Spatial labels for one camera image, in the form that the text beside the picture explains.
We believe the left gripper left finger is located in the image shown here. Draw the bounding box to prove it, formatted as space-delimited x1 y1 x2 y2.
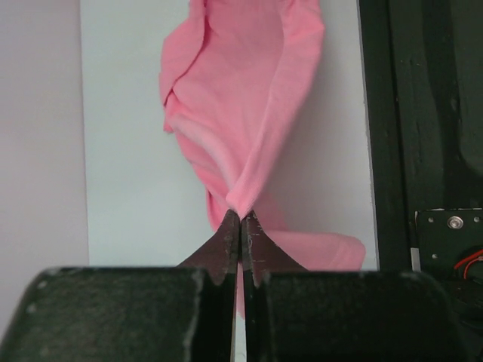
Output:
1 211 241 361

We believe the pink t shirt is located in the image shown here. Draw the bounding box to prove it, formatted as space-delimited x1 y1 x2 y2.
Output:
158 0 367 318

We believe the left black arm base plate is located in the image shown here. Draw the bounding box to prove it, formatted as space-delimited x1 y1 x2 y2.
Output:
415 208 482 280

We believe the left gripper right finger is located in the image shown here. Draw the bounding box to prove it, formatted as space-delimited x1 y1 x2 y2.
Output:
240 213 466 361

